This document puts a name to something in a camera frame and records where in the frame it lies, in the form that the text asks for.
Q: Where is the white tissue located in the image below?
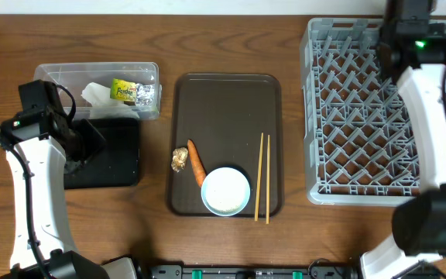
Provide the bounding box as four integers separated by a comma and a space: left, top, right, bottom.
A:
81, 82, 139, 119

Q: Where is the yellow green snack wrapper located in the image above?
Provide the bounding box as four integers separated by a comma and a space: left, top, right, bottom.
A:
110, 79, 156, 106

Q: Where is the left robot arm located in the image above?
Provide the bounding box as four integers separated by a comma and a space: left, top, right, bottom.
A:
0, 80, 142, 279

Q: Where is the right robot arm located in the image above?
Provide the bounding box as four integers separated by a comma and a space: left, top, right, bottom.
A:
360, 0, 446, 278

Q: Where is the grey dishwasher rack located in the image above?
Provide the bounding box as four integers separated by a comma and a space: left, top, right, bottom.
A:
300, 18, 420, 207

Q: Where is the black plastic bin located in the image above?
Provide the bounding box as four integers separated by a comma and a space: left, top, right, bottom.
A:
63, 118, 140, 190

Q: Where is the clear plastic bin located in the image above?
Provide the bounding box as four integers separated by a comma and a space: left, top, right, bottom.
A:
33, 62, 162, 120

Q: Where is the brown food scrap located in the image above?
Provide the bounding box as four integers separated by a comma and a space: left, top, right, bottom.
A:
171, 147, 189, 172

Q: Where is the orange carrot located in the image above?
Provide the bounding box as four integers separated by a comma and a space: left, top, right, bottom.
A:
187, 139, 207, 188

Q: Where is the brown serving tray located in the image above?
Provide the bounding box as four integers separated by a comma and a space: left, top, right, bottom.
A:
170, 74, 284, 218

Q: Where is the light blue bowl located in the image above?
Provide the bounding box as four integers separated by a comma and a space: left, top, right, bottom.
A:
201, 167, 251, 217

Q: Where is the right wooden chopstick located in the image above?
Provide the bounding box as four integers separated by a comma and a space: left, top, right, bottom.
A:
266, 135, 271, 225

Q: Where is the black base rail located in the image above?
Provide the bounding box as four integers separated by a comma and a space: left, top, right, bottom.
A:
98, 255, 363, 279

